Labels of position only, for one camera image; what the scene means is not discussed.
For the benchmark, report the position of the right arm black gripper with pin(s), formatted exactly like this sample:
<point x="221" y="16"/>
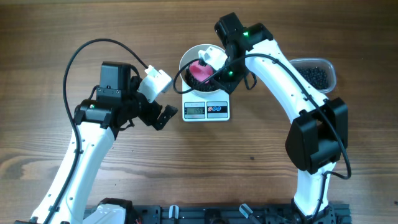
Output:
<point x="229" y="86"/>

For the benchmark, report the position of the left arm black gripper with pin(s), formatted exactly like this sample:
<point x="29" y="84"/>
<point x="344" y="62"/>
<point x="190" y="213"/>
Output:
<point x="149" y="118"/>

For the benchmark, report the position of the pink scoop blue handle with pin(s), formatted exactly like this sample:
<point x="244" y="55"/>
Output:
<point x="200" y="70"/>

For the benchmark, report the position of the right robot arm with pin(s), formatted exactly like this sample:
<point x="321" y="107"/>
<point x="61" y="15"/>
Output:
<point x="318" y="137"/>

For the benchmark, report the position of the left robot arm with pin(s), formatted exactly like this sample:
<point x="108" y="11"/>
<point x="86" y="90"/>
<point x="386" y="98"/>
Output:
<point x="96" y="122"/>

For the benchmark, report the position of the white bowl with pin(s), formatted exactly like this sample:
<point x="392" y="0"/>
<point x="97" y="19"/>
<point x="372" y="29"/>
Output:
<point x="206" y="89"/>

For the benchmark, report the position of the white digital kitchen scale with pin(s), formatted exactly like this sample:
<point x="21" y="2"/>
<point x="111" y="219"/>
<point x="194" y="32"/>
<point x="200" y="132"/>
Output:
<point x="201" y="106"/>

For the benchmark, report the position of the clear plastic container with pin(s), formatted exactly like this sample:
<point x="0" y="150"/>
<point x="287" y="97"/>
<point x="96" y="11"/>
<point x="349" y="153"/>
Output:
<point x="318" y="72"/>

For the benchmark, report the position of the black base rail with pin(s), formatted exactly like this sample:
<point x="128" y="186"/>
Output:
<point x="269" y="213"/>

